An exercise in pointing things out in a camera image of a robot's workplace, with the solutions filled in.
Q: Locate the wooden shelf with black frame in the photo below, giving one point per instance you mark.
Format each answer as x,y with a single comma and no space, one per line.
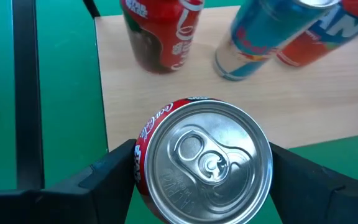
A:
291,102

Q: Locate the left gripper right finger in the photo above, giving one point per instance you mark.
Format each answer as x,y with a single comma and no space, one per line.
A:
322,199

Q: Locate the blue silver Red Bull can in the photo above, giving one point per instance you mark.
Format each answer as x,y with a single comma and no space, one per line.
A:
259,34

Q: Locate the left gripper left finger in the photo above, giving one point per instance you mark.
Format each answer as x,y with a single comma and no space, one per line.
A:
57,205

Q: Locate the Star Wars Coca-Cola can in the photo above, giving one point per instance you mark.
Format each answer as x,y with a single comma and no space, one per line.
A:
163,31
207,161

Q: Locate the red Fanta can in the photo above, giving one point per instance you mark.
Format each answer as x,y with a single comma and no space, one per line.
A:
322,40

